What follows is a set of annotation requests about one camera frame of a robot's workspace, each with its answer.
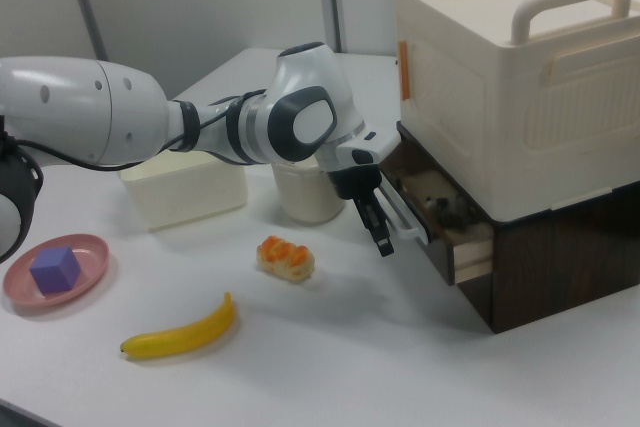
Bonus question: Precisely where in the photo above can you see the yellow toy banana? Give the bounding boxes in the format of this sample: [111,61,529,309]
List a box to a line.
[119,291,237,361]

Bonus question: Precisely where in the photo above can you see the cream lidded trash can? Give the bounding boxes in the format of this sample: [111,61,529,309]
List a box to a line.
[271,159,347,225]

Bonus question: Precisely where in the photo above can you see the wooden drawer with white handle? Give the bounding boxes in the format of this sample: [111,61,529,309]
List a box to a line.
[377,145,495,289]

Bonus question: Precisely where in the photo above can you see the toy bread loaf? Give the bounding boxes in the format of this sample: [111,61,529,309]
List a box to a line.
[255,234,317,284]

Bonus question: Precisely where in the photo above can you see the dark brown wooden cabinet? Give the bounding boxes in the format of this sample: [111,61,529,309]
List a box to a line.
[396,120,640,336]

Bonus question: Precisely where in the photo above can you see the pink plastic plate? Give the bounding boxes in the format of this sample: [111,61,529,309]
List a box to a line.
[2,232,111,318]

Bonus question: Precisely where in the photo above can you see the small panda plush toy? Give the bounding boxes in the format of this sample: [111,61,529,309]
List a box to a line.
[417,190,482,234]

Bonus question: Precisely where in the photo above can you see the cream plastic microwave toy box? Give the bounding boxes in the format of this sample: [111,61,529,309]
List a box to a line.
[391,0,640,222]

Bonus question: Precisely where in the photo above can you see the orange door handle strip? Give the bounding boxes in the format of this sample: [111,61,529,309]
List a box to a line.
[397,40,412,101]

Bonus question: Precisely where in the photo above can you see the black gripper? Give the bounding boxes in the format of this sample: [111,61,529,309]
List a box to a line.
[327,164,396,259]

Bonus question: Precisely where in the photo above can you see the purple foam cube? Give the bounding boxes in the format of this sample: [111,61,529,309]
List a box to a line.
[29,245,82,296]

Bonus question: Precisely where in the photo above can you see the cream open plastic bin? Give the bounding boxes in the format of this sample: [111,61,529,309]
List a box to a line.
[118,149,249,234]

